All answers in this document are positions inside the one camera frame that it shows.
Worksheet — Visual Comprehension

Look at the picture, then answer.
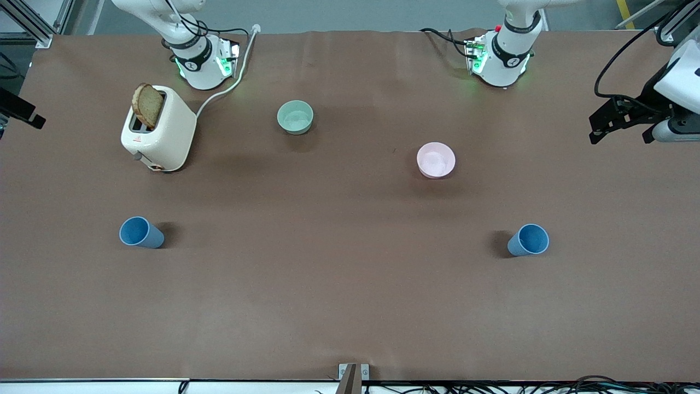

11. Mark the blue ribbed plastic cup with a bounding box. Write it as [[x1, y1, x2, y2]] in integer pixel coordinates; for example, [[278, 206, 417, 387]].
[[507, 224, 550, 257], [119, 217, 165, 249]]

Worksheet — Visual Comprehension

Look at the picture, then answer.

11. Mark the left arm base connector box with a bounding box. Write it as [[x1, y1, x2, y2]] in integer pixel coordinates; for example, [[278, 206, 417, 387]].
[[464, 35, 488, 75]]

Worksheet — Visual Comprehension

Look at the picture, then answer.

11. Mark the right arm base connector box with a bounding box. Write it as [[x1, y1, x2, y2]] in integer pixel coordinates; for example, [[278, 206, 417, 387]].
[[218, 38, 240, 78]]

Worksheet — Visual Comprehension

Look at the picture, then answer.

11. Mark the thin aluminium bar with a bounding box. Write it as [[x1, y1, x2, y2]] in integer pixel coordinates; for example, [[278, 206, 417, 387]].
[[615, 0, 666, 30]]

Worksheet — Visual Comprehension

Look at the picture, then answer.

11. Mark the brown bread slice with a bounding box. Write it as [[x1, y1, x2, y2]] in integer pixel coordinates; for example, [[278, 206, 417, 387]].
[[132, 83, 165, 130]]

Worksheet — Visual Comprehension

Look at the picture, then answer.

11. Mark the cream white toaster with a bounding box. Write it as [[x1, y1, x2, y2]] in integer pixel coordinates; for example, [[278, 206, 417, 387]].
[[121, 85, 197, 172]]

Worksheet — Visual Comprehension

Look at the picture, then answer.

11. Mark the pale pink bowl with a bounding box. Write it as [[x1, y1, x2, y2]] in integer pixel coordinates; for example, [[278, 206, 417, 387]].
[[417, 142, 456, 179]]

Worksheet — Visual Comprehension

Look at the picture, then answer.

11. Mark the mint green bowl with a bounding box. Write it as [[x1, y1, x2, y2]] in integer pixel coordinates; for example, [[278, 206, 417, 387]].
[[277, 100, 314, 135]]

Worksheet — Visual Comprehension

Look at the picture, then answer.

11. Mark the table cover sheet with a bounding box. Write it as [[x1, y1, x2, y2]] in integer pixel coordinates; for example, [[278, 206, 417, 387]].
[[0, 30, 700, 383]]

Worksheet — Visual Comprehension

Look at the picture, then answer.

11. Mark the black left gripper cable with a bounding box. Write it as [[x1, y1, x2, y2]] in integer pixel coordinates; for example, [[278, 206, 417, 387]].
[[594, 3, 700, 107]]

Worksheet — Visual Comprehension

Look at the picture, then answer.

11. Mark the aluminium frame profile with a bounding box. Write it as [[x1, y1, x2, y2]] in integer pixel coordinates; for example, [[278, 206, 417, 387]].
[[655, 0, 700, 45], [0, 0, 74, 49]]

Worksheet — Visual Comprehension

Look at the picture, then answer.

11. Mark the black left arm base cable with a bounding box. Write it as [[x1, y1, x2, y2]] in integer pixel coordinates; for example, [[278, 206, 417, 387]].
[[419, 27, 472, 56]]

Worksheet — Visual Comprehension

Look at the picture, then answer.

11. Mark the black arm base cable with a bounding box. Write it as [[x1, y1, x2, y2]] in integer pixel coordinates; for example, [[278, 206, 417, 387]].
[[419, 27, 472, 56], [164, 0, 251, 39]]

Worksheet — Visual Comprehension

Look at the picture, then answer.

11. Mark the white toaster power cable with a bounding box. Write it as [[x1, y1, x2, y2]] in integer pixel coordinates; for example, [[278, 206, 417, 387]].
[[195, 24, 261, 119]]

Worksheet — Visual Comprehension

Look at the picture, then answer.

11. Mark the black right arm base cable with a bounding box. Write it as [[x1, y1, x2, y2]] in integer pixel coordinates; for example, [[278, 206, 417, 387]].
[[164, 0, 251, 39]]

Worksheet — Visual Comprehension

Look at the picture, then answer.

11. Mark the black cable tangle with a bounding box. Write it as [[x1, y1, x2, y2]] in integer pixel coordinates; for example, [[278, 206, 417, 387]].
[[361, 375, 700, 394]]

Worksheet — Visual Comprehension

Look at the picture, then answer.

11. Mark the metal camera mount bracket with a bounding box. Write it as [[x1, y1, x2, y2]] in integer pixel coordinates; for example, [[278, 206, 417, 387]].
[[338, 363, 370, 394]]

